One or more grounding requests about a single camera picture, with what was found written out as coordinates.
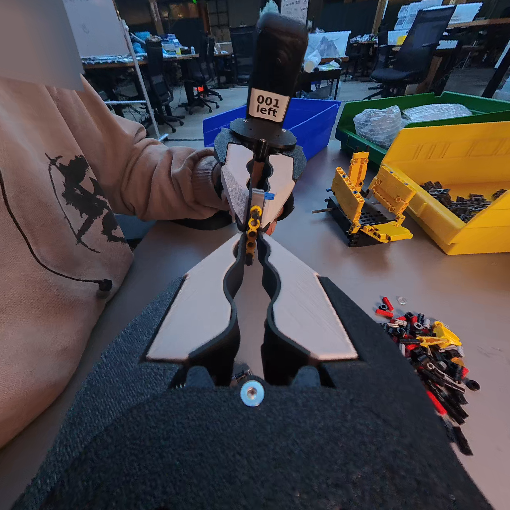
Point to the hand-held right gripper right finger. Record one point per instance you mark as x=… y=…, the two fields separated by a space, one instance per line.
x=310 y=318

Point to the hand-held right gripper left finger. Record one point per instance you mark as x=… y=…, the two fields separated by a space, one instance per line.
x=195 y=318

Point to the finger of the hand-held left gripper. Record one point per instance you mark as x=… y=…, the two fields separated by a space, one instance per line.
x=237 y=179
x=283 y=175

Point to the grey toothed rack blue pin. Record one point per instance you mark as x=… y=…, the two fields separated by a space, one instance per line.
x=257 y=197

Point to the yellow five-hole beam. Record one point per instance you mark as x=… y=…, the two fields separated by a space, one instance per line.
x=251 y=239

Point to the yellow toy robot model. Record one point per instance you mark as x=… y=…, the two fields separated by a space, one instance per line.
x=350 y=195

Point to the pile of black red pins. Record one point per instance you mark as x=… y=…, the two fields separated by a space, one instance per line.
x=434 y=366

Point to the grey desk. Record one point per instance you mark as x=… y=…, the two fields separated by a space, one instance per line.
x=398 y=271

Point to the person's left hand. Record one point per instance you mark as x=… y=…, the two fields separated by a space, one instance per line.
x=274 y=225

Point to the black utility cart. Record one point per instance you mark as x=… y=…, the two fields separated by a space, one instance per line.
x=318 y=75

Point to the white notice board on pole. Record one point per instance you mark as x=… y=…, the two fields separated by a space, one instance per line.
x=295 y=10

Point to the clear storage box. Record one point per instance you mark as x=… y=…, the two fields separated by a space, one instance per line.
x=328 y=44

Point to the blue plastic bin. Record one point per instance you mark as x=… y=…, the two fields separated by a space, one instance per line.
x=314 y=119

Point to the green plastic bin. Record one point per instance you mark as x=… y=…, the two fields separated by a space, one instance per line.
x=346 y=135

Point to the black office chair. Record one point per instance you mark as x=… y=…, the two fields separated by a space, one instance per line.
x=418 y=44
x=203 y=75

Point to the clear bubble wrap bundle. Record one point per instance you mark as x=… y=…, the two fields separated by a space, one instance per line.
x=438 y=111
x=378 y=125

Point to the yellow bent beam piece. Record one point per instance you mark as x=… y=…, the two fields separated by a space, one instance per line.
x=442 y=334

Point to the heap of grey connector pieces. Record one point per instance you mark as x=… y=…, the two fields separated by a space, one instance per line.
x=462 y=203

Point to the white whiteboard on stand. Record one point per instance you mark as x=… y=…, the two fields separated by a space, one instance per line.
x=95 y=28

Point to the yellow plastic bin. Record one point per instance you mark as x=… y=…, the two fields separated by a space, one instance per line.
x=478 y=235

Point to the wooden top table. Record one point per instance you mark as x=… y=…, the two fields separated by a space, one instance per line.
x=478 y=24

